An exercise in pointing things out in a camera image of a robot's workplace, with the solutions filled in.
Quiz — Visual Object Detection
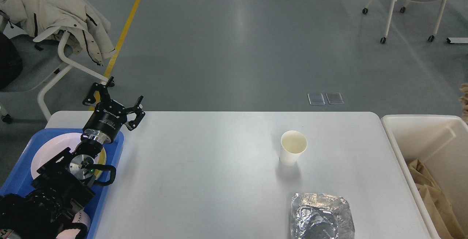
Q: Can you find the pink ribbed mug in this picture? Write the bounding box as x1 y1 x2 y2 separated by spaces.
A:
71 210 91 239

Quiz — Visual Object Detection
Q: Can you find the clear floor plate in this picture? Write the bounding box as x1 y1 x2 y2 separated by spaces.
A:
325 92 344 105
307 93 326 106

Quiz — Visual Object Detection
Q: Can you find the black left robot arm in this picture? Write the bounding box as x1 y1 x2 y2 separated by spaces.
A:
1 77 145 239

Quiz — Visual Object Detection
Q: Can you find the brown paper ball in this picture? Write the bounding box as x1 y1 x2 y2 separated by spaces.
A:
459 83 468 123

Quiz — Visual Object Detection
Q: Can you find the yellow plate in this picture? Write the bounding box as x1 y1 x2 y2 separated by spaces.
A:
94 147 106 179

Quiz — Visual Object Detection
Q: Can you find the white plastic bin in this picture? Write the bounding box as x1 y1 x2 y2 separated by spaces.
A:
381 115 468 239

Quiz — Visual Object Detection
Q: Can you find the silver foil bag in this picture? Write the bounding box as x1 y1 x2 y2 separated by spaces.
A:
290 193 355 239

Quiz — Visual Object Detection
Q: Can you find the blue plastic tray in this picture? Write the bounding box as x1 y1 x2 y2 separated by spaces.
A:
0 128 110 239

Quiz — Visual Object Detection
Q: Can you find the black bag on chair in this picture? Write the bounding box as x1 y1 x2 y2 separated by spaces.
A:
0 33 23 89

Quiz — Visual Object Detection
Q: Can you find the brown paper sheet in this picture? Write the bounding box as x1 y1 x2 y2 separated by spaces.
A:
408 159 467 239

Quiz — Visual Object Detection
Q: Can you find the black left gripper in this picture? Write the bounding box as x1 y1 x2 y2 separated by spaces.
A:
82 77 146 144

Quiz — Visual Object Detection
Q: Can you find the pink plate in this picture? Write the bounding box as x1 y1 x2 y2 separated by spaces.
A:
30 132 94 180

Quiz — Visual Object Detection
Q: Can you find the left clear floor plate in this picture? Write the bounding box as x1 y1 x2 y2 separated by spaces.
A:
307 93 326 106

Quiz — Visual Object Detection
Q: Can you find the beige jacket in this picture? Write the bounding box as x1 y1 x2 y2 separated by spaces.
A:
0 0 116 65

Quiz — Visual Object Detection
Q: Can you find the white paper cup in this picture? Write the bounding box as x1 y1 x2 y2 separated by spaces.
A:
279 130 308 166

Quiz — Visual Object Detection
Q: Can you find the right clear floor plate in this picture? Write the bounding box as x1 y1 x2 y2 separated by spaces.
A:
325 92 344 105

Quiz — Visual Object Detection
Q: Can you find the white bar on floor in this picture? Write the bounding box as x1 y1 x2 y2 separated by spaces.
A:
446 37 468 44

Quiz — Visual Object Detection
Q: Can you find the white chair left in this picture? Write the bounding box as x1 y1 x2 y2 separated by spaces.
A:
1 26 109 120

